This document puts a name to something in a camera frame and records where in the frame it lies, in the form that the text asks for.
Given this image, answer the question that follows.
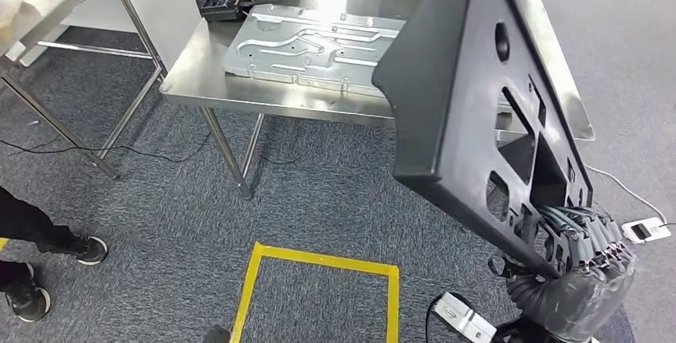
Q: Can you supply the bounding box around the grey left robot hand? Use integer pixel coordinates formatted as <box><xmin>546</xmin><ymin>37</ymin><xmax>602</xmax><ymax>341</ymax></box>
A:
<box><xmin>202</xmin><ymin>325</ymin><xmax>232</xmax><ymax>343</ymax></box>

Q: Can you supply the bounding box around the clear plastic bag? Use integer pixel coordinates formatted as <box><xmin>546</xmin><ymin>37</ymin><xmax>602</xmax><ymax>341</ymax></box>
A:
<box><xmin>0</xmin><ymin>0</ymin><xmax>26</xmax><ymax>33</ymax></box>

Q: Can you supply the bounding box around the black floor cable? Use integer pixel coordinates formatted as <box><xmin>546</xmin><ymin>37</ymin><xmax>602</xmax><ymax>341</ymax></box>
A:
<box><xmin>0</xmin><ymin>132</ymin><xmax>214</xmax><ymax>165</ymax></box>

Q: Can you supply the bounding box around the black camera cable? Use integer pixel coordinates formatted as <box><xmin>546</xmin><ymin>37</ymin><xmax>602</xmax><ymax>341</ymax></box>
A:
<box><xmin>424</xmin><ymin>293</ymin><xmax>450</xmax><ymax>343</ymax></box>

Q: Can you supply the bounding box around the white cabinet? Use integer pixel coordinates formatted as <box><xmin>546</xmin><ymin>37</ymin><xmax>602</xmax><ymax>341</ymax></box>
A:
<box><xmin>62</xmin><ymin>0</ymin><xmax>202</xmax><ymax>72</ymax></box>

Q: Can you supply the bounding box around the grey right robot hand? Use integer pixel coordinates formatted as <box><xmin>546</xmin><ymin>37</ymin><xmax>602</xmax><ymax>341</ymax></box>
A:
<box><xmin>533</xmin><ymin>203</ymin><xmax>639</xmax><ymax>343</ymax></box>

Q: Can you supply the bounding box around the steel workbench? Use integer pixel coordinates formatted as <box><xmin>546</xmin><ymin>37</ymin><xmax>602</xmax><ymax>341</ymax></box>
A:
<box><xmin>158</xmin><ymin>0</ymin><xmax>597</xmax><ymax>200</ymax></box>

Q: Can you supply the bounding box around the white floor cable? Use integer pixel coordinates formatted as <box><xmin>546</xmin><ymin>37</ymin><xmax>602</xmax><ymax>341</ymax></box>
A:
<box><xmin>583</xmin><ymin>163</ymin><xmax>669</xmax><ymax>226</ymax></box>

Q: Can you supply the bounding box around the black remote controller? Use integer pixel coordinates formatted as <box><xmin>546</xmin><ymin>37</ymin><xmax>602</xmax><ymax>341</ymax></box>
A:
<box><xmin>199</xmin><ymin>0</ymin><xmax>260</xmax><ymax>22</ymax></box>

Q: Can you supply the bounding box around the stamped metal plate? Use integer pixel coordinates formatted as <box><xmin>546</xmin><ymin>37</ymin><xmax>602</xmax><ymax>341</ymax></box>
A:
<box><xmin>222</xmin><ymin>3</ymin><xmax>407</xmax><ymax>100</ymax></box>

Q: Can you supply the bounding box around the white power strip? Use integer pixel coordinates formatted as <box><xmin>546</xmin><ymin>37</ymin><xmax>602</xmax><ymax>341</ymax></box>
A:
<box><xmin>620</xmin><ymin>217</ymin><xmax>673</xmax><ymax>246</ymax></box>

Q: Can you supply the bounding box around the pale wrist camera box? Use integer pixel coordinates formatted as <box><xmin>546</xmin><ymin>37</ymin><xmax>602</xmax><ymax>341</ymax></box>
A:
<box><xmin>434</xmin><ymin>291</ymin><xmax>497</xmax><ymax>343</ymax></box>

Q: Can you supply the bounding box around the black plastic frame part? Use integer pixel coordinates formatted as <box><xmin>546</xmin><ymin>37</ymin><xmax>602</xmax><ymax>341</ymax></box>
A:
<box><xmin>371</xmin><ymin>0</ymin><xmax>595</xmax><ymax>281</ymax></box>

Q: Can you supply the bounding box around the yellow floor tape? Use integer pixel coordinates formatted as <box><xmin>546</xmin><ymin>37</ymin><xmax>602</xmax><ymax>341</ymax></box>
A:
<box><xmin>230</xmin><ymin>241</ymin><xmax>401</xmax><ymax>343</ymax></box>

